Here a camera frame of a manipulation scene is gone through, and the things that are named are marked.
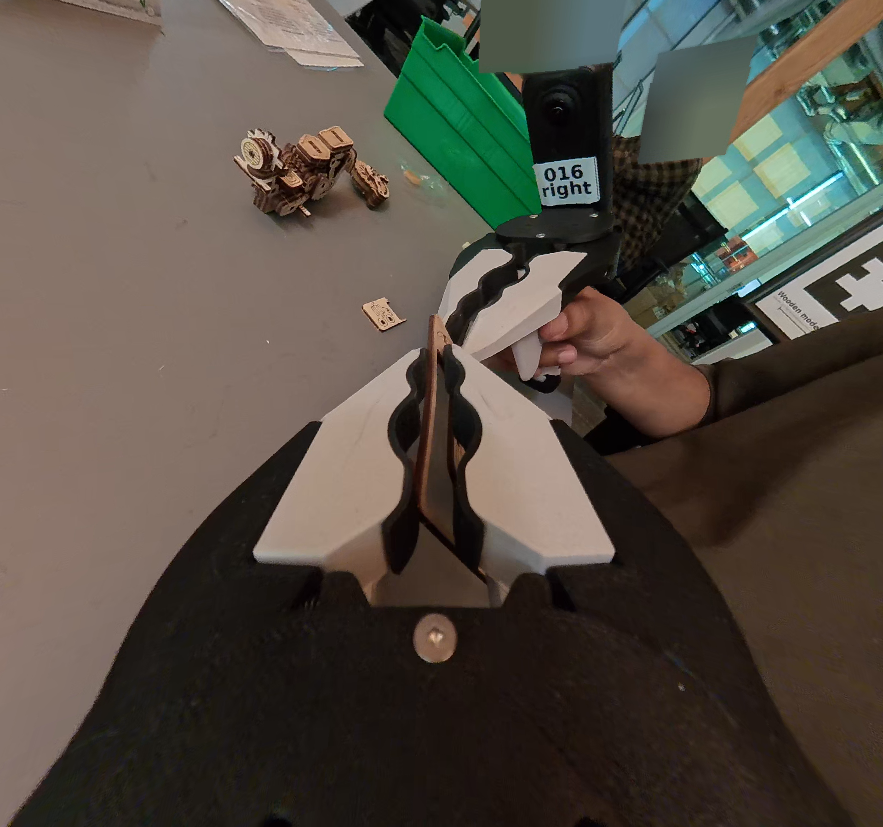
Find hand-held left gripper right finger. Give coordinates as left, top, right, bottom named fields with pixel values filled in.
left=441, top=346, right=616, bottom=602

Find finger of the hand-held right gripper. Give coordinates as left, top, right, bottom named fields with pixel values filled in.
left=462, top=250, right=589, bottom=382
left=438, top=248, right=533, bottom=333

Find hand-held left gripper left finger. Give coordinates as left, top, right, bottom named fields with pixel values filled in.
left=252, top=348, right=423, bottom=604

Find wooden puzzle parts sheet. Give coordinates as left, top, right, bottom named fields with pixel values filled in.
left=414, top=315, right=487, bottom=583

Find grey desk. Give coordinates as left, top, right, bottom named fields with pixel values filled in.
left=0, top=0, right=573, bottom=821

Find person's right hand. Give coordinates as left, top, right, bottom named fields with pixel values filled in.
left=540, top=285, right=682, bottom=429

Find small wooden piece round holes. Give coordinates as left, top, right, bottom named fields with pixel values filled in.
left=362, top=296, right=407, bottom=333

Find small clear plastic bag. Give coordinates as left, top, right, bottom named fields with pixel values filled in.
left=400, top=168, right=456, bottom=198

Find green plastic bin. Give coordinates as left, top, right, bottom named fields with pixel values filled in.
left=384, top=15, right=542, bottom=229

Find small wooden wheel assembly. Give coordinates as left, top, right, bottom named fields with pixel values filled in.
left=350, top=160, right=390, bottom=209

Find wooden model motorcycle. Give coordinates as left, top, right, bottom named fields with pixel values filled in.
left=233, top=125, right=358, bottom=217

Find wooden ceiling beam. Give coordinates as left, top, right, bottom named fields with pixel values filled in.
left=731, top=0, right=883, bottom=138

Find framed black-white marker poster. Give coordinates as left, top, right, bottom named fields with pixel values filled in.
left=755, top=230, right=883, bottom=342

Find plastic-sleeved paper sheets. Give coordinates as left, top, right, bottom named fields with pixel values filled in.
left=162, top=0, right=364, bottom=69

